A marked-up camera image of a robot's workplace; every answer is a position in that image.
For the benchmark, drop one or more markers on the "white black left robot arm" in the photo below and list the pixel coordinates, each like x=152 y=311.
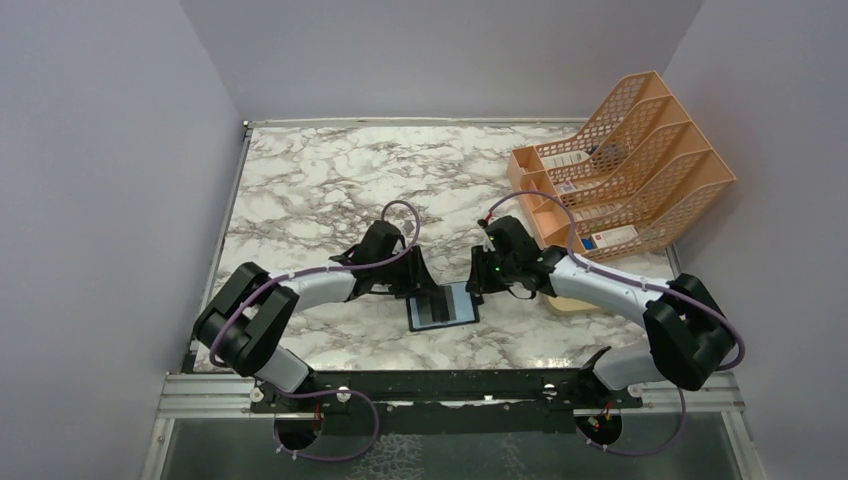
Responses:
x=243 y=324

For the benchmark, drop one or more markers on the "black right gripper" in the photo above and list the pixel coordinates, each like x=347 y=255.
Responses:
x=479 y=281

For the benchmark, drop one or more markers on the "white card box in organizer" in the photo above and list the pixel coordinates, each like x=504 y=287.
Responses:
x=609 y=238

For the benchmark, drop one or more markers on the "orange mesh file organizer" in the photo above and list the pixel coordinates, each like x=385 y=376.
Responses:
x=639 y=160

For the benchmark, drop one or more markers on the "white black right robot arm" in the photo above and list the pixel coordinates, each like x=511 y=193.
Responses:
x=688 y=337

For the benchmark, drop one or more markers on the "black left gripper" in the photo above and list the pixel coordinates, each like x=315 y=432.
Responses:
x=418 y=279

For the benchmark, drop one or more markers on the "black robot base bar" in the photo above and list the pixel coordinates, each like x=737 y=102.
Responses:
x=428 y=402

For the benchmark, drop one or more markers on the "black leather card holder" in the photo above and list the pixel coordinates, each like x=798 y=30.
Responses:
x=450 y=305

